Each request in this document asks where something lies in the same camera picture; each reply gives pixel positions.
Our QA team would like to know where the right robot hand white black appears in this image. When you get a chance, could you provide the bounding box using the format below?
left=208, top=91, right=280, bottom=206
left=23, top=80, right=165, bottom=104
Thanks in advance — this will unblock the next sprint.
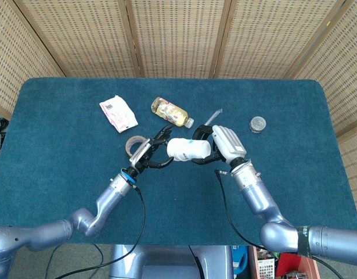
left=192, top=124, right=248, bottom=169

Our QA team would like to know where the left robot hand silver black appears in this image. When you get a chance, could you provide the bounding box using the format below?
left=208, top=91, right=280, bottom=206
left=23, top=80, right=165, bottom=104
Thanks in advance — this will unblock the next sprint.
left=128, top=124, right=175, bottom=173

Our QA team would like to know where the yellow packing tape roll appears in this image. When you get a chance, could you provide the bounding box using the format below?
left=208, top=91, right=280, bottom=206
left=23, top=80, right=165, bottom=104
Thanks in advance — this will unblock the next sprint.
left=125, top=135, right=147, bottom=157

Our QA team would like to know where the white crumpled tissue packet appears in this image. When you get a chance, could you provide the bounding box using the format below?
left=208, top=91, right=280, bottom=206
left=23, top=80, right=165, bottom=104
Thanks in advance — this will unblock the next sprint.
left=99, top=94, right=139, bottom=134

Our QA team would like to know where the plastic bottle yellow drink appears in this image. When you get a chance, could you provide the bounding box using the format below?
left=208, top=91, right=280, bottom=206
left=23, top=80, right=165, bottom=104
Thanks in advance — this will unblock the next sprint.
left=150, top=96, right=194, bottom=128

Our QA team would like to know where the blue carpet table cover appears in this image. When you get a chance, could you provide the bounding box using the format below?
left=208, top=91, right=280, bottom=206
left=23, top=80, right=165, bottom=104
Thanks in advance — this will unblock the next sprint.
left=0, top=77, right=357, bottom=245

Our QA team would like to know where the blue-grey robot torso base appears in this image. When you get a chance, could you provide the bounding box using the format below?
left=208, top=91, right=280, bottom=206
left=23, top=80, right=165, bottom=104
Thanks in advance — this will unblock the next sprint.
left=108, top=244, right=234, bottom=279

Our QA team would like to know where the woven rattan screen panel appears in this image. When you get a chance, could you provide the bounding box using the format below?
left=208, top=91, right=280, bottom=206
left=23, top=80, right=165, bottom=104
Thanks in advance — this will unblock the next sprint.
left=14, top=0, right=144, bottom=78
left=285, top=0, right=357, bottom=210
left=124, top=0, right=233, bottom=78
left=0, top=0, right=66, bottom=120
left=208, top=0, right=352, bottom=80

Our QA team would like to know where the blue plastic item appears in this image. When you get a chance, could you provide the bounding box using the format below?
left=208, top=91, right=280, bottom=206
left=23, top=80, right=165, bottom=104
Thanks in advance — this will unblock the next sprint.
left=232, top=245, right=249, bottom=271

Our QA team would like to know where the black right hand cable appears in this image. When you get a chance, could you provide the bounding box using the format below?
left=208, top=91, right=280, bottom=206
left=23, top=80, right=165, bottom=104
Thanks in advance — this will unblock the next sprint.
left=214, top=170, right=266, bottom=251

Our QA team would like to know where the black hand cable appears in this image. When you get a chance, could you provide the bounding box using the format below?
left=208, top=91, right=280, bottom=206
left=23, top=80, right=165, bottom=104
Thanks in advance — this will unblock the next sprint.
left=214, top=170, right=266, bottom=251
left=55, top=185, right=146, bottom=279

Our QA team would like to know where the black left hand cable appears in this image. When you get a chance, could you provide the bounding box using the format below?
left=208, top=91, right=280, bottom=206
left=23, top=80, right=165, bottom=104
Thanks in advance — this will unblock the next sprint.
left=55, top=185, right=146, bottom=279

